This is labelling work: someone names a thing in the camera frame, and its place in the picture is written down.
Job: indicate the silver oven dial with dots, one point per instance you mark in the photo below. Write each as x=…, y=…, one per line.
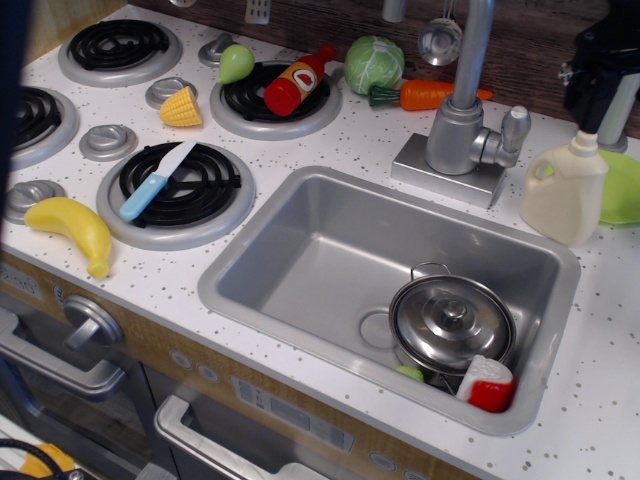
x=91, y=323

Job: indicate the silver stove knob middle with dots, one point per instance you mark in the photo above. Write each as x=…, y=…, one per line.
x=104, y=143

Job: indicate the back right stove burner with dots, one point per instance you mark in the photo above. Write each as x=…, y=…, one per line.
x=240, y=108

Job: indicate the silver stove knob back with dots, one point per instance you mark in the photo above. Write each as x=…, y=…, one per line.
x=210, y=54

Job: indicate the cream detergent bottle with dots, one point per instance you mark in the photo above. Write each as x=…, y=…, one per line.
x=563, y=191

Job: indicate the front right stove burner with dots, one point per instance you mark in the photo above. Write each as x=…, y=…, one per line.
x=210, y=193

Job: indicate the silver oven door handle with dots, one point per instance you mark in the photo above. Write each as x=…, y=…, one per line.
x=99, y=383

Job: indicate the green plastic plate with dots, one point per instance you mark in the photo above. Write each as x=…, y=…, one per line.
x=620, y=201

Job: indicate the small green toy piece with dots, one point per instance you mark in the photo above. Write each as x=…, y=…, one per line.
x=412, y=372

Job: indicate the red white cheese wedge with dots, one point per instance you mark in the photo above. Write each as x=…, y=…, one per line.
x=487, y=385

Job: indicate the hanging silver spatula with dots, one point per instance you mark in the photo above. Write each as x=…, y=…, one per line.
x=257, y=12

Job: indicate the silver stove knob upper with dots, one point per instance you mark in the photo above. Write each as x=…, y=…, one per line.
x=161, y=90

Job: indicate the blue handled toy knife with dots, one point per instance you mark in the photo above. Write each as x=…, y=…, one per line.
x=155, y=181

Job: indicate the grey hanging utensil handle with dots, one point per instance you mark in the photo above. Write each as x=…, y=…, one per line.
x=393, y=10

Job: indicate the red ketchup bottle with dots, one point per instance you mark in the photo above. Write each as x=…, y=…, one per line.
x=291, y=88

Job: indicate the silver stove knob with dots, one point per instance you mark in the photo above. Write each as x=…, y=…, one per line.
x=24, y=195
x=161, y=90
x=210, y=54
x=104, y=143

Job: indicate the yellow toy corn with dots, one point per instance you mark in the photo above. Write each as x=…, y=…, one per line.
x=181, y=109

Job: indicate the stove burner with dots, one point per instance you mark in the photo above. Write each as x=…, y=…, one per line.
x=240, y=108
x=210, y=193
x=47, y=122
x=119, y=53

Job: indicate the steel pot with lid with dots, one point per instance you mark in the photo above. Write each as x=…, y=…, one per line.
x=440, y=321

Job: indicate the front left stove burner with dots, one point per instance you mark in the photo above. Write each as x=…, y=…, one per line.
x=47, y=122

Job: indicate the yellow toy banana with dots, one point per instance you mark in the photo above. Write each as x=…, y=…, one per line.
x=78, y=223

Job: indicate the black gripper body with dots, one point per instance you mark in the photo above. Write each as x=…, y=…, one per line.
x=605, y=53

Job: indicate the silver faucet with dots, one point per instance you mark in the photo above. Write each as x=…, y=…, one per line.
x=461, y=158

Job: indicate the hanging silver ladle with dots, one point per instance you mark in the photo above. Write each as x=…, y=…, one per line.
x=439, y=42

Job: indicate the silver stove knob front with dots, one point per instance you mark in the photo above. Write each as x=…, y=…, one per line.
x=24, y=195

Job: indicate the orange toy carrot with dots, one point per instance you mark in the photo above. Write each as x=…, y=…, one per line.
x=413, y=95

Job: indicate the back left stove burner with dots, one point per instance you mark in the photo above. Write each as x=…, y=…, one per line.
x=119, y=53

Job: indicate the grey support pole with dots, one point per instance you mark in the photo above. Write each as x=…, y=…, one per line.
x=610, y=133

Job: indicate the silver sink basin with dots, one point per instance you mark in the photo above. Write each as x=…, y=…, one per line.
x=317, y=266

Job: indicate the green toy cabbage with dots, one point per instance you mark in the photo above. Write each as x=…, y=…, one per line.
x=373, y=61

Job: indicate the green toy pear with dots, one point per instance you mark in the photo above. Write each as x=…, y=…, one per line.
x=236, y=63

